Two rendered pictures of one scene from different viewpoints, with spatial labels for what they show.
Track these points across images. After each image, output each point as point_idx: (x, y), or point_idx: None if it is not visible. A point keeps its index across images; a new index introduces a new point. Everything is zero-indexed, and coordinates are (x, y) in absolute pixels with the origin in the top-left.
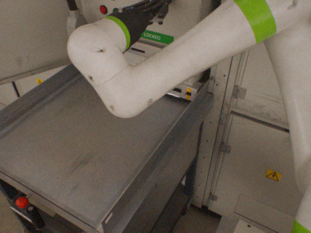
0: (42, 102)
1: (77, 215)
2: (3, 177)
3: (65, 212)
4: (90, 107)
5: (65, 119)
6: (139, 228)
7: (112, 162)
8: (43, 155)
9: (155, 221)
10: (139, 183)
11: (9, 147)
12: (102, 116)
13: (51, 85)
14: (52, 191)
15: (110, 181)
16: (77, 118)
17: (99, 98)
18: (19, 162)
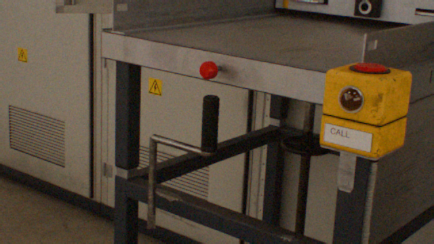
0: (213, 21)
1: (310, 68)
2: (169, 59)
3: (288, 68)
4: (294, 30)
5: (255, 31)
6: (390, 172)
7: (350, 53)
8: (232, 42)
9: (405, 219)
10: (406, 52)
11: (175, 35)
12: (317, 34)
13: (227, 5)
14: (260, 56)
15: (352, 59)
16: (277, 32)
17: (307, 27)
18: (196, 42)
